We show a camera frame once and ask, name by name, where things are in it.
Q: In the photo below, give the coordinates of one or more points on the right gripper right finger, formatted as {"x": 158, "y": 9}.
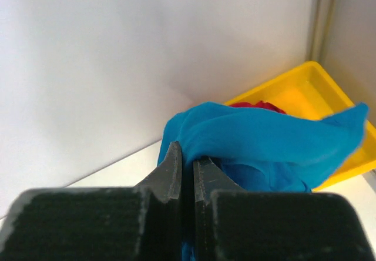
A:
{"x": 208, "y": 178}

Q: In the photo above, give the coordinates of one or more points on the red t shirt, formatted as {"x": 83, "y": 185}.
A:
{"x": 260, "y": 104}

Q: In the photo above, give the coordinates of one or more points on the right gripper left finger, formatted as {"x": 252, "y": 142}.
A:
{"x": 159, "y": 215}

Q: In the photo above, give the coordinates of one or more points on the yellow plastic tray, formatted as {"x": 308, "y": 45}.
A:
{"x": 308, "y": 91}

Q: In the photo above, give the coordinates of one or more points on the right aluminium frame post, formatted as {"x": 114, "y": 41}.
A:
{"x": 319, "y": 28}

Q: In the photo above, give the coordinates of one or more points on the blue t shirt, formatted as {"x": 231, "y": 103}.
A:
{"x": 263, "y": 150}

